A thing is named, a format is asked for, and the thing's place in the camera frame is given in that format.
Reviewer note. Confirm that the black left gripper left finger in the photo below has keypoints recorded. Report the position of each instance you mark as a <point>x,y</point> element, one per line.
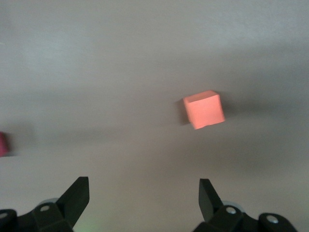
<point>72,203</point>

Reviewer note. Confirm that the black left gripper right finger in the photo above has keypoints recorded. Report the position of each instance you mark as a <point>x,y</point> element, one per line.
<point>210,200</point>

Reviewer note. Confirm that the red foam cube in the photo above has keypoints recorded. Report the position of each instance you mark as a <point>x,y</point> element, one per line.
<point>3,145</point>

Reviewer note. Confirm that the orange foam cube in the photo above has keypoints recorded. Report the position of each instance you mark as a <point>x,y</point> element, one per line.
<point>205,112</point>

